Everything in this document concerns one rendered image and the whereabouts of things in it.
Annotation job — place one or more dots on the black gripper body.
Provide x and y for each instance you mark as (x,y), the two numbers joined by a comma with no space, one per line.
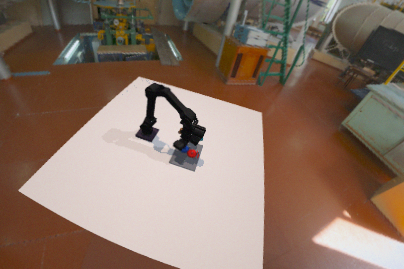
(179,145)

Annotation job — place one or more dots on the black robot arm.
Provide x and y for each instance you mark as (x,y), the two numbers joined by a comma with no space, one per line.
(186,114)

